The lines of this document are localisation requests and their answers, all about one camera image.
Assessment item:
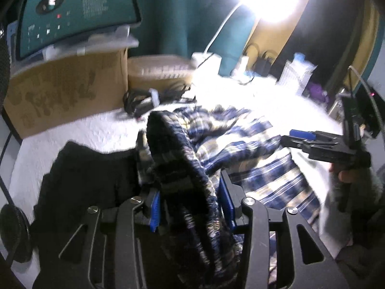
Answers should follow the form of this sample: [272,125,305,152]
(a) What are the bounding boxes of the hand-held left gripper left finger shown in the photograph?
[33,190,160,289]

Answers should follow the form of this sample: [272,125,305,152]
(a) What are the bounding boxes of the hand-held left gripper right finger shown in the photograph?
[219,171,349,289]

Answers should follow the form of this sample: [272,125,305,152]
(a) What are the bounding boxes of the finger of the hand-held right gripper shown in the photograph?
[281,135,314,158]
[289,129,332,141]

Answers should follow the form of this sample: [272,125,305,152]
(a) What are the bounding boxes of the blue yellow plaid shirt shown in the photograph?
[135,104,322,286]

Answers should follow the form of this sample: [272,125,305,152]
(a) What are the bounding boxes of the person's right hand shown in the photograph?
[329,163,362,186]

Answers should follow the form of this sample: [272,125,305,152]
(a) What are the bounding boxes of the black monitor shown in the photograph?
[356,89,382,139]

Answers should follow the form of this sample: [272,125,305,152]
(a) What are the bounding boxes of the purple cloth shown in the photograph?
[306,83,329,103]

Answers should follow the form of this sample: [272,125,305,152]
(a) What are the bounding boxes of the white plastic basket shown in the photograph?
[279,60,317,97]

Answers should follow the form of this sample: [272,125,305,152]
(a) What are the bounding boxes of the crumpled plastic wrappers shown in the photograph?
[292,53,313,65]

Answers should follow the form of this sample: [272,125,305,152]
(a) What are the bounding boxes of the black cloth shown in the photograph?
[32,141,143,289]

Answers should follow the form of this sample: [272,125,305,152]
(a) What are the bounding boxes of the black power adapter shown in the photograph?
[256,51,278,76]

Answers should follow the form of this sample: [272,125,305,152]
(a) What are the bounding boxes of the yellow curtain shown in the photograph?
[241,15,319,73]
[359,0,382,76]

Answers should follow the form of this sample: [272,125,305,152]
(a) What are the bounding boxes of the white textured tablecloth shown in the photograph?
[9,66,346,247]

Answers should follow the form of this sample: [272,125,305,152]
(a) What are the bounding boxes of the person's dark clothing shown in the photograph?
[334,239,385,289]

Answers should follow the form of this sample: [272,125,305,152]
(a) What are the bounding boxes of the cardboard box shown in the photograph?
[4,48,129,139]

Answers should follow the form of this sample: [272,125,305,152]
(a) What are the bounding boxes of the teal curtain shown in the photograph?
[129,0,260,77]

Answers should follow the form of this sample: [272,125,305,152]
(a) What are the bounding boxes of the black cable bundle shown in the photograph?
[123,85,197,118]

